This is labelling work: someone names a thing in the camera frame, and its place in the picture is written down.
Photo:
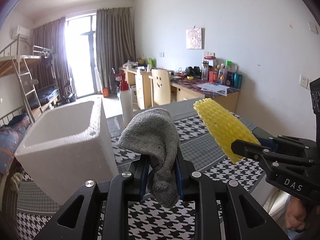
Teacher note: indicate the white air conditioner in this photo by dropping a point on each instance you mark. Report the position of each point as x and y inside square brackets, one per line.
[20, 32]

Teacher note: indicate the yellow foam net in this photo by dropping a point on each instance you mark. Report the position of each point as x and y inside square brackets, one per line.
[225, 130]

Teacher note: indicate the person's right hand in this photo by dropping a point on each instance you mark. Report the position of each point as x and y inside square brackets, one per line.
[295, 215]

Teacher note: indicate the row of toiletry bottles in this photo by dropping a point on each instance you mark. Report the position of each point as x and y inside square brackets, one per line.
[225, 76]

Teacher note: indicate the green bag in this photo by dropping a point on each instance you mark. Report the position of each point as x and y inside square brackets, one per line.
[150, 62]

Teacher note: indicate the white foam box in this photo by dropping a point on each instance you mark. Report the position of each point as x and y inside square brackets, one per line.
[62, 155]

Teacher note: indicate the metal bunk bed with ladder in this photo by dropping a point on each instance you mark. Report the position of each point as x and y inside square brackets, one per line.
[27, 80]

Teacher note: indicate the black headphones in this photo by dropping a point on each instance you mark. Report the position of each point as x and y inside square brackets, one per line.
[192, 71]

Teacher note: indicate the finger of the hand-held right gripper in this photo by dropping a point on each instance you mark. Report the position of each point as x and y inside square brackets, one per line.
[267, 140]
[275, 155]

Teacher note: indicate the white double wall socket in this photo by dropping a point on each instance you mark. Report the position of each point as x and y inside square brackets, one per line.
[209, 54]

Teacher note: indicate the brown curtain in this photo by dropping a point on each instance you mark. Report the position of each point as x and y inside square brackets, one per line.
[50, 55]
[115, 50]

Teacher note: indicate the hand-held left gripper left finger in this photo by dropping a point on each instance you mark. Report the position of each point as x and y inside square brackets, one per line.
[143, 177]

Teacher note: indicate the glass balcony door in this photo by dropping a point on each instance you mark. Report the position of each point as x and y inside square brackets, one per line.
[81, 55]

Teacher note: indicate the dark hanging clothes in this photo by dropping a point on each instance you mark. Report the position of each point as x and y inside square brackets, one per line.
[47, 62]

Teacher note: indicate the houndstooth tablecloth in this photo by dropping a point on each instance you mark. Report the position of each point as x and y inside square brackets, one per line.
[200, 150]

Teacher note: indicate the wooden desk with patterned cover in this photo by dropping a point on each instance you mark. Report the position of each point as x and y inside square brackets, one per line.
[187, 92]

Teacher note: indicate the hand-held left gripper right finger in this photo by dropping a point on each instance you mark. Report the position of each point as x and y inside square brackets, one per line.
[179, 180]

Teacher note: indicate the white lotion bottle red pump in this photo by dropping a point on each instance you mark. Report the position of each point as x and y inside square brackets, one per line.
[126, 105]

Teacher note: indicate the metal bunk bed wooden slats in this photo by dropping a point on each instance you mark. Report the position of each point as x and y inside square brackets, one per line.
[7, 67]

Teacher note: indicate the orange bag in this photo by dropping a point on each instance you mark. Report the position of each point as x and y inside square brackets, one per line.
[105, 92]

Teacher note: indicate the plain wooden desk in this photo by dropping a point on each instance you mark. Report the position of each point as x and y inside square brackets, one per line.
[142, 90]

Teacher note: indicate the printed blanket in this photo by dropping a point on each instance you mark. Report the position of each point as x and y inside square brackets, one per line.
[10, 140]

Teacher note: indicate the dark blue bedding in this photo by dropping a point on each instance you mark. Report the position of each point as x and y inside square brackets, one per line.
[48, 93]

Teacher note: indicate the cartoon wall picture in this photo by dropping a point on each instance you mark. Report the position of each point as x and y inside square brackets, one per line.
[194, 38]

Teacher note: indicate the wooden chair with smiley face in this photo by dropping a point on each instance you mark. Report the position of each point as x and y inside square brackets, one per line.
[161, 87]

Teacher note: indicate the grey sock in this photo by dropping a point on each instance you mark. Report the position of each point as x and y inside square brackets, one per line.
[155, 135]

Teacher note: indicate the printed paper sheets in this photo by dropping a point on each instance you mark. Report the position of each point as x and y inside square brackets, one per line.
[212, 88]

